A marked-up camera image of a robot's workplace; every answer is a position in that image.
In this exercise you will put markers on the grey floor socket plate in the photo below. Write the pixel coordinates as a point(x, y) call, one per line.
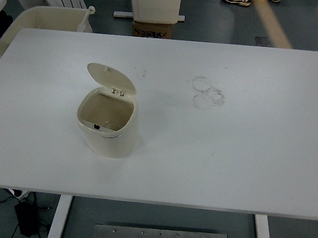
point(262, 41)

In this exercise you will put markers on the white pedestal cabinet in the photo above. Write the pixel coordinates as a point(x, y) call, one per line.
point(155, 1)

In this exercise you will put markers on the black power adapter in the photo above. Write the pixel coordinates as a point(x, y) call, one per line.
point(26, 220)

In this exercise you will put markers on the grey metal base bar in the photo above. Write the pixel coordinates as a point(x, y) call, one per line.
point(120, 14)

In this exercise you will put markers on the brown cardboard box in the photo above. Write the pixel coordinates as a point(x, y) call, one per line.
point(153, 29)

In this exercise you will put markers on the cream plastic tub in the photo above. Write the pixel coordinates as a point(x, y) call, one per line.
point(53, 18)

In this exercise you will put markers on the cream plastic trash bin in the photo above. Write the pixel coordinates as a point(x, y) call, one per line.
point(106, 145)

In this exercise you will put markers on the white power strip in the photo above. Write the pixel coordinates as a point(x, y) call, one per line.
point(20, 193)

